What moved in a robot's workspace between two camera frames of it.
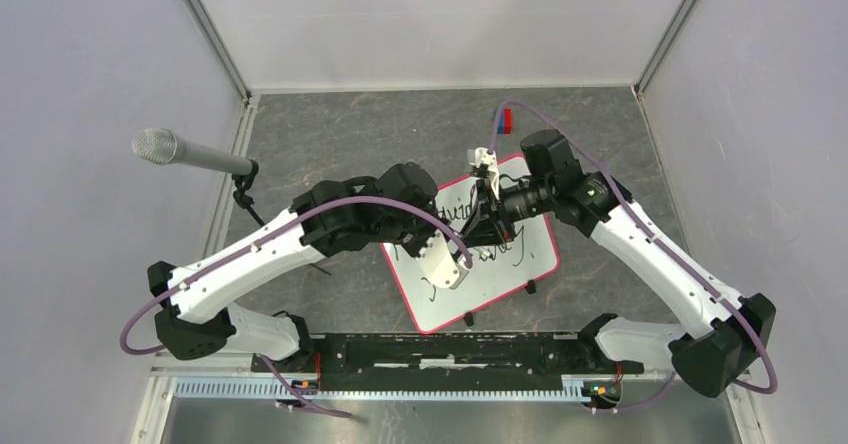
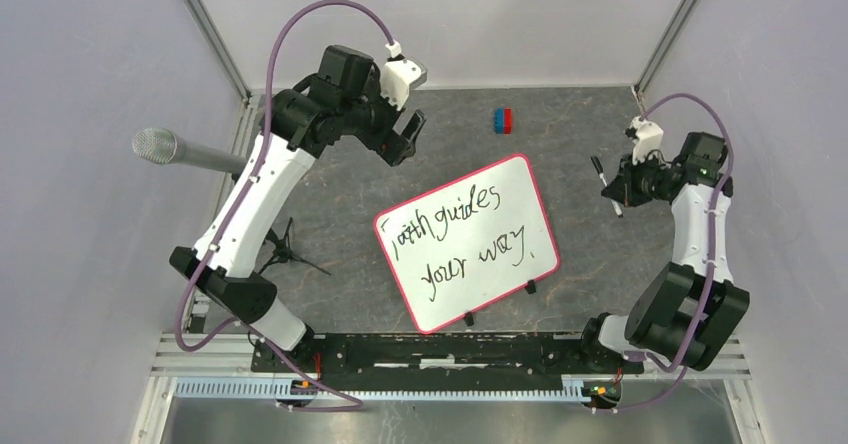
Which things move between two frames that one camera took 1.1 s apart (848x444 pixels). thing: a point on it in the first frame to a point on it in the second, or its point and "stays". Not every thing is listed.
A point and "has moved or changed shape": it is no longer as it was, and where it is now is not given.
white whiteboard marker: (483, 253) has moved or changed shape
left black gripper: (416, 249) to (390, 144)
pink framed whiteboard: (513, 262) stays
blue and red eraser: (505, 122) stays
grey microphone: (162, 146) stays
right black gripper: (483, 230) to (622, 188)
